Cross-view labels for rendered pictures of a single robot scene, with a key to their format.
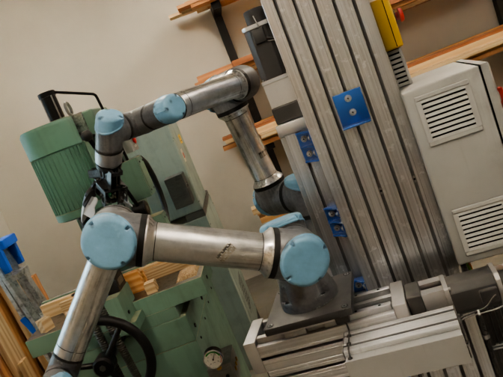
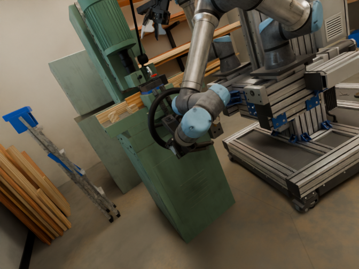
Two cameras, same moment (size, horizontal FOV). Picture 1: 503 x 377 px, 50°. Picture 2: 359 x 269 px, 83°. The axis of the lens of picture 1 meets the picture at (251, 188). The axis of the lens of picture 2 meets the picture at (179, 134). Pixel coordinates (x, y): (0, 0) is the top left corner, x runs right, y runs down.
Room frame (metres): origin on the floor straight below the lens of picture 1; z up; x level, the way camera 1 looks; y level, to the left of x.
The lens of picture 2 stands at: (0.65, 0.95, 1.08)
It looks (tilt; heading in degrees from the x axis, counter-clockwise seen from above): 21 degrees down; 336
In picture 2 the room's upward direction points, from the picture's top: 24 degrees counter-clockwise
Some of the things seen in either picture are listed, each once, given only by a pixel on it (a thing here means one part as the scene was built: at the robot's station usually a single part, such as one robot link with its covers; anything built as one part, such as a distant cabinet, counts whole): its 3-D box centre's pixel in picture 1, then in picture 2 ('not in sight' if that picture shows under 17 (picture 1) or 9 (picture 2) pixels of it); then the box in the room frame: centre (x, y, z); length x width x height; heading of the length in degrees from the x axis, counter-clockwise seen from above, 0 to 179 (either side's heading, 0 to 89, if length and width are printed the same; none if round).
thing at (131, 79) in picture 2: not in sight; (135, 80); (1.81, 0.54, 1.03); 0.14 x 0.07 x 0.09; 176
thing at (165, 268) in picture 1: (142, 277); (157, 91); (1.79, 0.46, 0.92); 0.60 x 0.02 x 0.04; 86
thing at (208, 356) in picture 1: (214, 359); (214, 120); (1.57, 0.30, 0.65); 0.06 x 0.04 x 0.08; 86
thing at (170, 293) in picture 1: (120, 310); (156, 104); (1.69, 0.54, 0.87); 0.61 x 0.30 x 0.06; 86
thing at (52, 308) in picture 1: (122, 282); (145, 95); (1.81, 0.53, 0.92); 0.60 x 0.02 x 0.05; 86
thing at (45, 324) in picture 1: (45, 324); (113, 117); (1.68, 0.78, 0.92); 0.04 x 0.03 x 0.04; 143
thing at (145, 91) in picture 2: (99, 287); (153, 83); (1.60, 0.54, 0.99); 0.13 x 0.11 x 0.06; 86
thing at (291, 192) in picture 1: (304, 191); (223, 46); (1.81, -0.16, 0.98); 0.13 x 0.12 x 0.14; 46
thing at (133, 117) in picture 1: (141, 121); not in sight; (1.57, 0.22, 1.40); 0.11 x 0.11 x 0.08; 46
